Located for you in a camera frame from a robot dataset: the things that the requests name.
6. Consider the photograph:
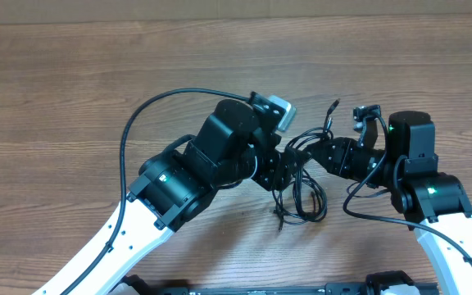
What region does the camera black cable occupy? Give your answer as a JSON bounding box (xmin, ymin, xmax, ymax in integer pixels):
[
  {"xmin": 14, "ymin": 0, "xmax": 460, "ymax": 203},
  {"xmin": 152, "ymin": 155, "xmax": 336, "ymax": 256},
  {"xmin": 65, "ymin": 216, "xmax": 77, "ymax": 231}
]
[
  {"xmin": 59, "ymin": 88, "xmax": 252, "ymax": 295},
  {"xmin": 342, "ymin": 114, "xmax": 472, "ymax": 295}
]

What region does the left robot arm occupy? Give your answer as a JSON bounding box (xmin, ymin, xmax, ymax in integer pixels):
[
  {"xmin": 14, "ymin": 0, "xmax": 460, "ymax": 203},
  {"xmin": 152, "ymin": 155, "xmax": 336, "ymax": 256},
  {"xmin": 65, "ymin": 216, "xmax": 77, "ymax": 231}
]
[{"xmin": 37, "ymin": 92, "xmax": 296, "ymax": 294}]

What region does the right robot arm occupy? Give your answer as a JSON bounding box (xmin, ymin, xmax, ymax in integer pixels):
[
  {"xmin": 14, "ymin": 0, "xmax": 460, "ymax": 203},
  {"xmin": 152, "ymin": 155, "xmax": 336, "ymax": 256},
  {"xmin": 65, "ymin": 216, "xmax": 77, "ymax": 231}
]
[{"xmin": 304, "ymin": 105, "xmax": 472, "ymax": 294}]

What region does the right camera black cable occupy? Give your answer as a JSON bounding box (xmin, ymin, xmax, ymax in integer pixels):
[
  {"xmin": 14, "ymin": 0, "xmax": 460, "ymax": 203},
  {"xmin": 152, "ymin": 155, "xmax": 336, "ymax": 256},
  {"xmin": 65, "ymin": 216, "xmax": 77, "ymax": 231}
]
[{"xmin": 342, "ymin": 114, "xmax": 472, "ymax": 295}]

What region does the left camera black cable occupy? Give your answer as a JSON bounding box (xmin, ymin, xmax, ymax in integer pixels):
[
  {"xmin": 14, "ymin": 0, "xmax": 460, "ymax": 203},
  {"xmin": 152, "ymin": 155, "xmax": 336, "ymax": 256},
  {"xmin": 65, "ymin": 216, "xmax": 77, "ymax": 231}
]
[{"xmin": 59, "ymin": 88, "xmax": 252, "ymax": 295}]

